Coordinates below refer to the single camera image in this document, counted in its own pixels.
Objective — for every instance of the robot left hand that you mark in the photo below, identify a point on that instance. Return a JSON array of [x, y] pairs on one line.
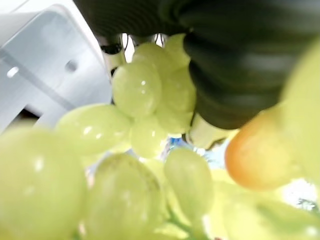
[[232, 62]]

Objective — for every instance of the green grape bunch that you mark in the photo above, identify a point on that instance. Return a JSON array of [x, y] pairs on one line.
[[140, 160]]

